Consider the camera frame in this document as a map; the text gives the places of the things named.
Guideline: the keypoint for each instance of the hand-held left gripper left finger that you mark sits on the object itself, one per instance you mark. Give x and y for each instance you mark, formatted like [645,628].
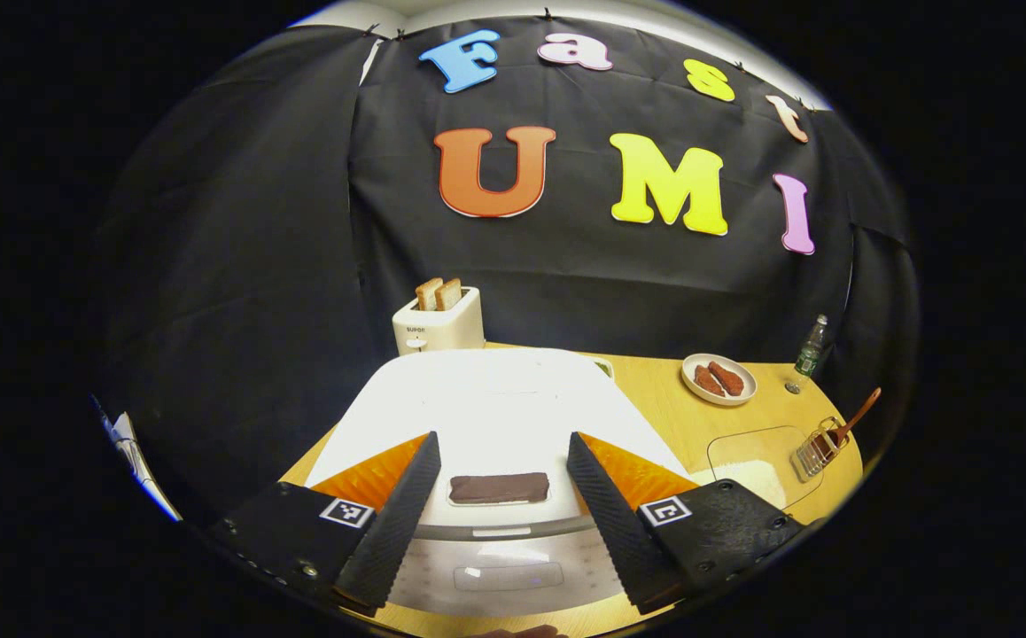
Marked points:
[393,532]

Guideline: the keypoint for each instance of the white rice cooker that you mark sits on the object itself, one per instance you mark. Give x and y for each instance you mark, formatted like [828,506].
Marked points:
[495,408]

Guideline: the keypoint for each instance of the white round plate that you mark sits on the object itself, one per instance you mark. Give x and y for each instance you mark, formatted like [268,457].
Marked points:
[748,385]

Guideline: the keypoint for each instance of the white blue-labelled object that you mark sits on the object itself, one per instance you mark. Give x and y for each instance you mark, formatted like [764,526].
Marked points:
[136,461]

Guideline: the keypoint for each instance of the clear water bottle green label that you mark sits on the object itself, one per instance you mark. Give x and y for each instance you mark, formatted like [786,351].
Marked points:
[810,354]

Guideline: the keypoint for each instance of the toast slice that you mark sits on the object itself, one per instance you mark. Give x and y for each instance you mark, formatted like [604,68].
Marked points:
[450,293]
[429,294]

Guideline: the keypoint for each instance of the brown meat piece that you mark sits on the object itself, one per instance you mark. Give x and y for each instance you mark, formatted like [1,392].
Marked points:
[709,381]
[726,377]

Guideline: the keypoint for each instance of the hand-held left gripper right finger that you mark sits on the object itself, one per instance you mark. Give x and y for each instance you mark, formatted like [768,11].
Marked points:
[619,532]

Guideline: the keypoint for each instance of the brown wooden spoon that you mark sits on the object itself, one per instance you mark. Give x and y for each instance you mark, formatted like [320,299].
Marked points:
[854,416]

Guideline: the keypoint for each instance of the white toaster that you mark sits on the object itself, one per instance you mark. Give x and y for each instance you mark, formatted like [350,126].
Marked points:
[442,332]

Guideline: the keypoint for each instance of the divided seasoning tray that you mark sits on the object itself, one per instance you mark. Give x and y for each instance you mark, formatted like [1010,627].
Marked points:
[603,365]

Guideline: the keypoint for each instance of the black backdrop cloth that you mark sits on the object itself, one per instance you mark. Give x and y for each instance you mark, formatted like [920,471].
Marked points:
[238,266]

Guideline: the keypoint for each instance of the clear plastic rice box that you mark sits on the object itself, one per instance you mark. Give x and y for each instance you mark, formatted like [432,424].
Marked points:
[752,447]

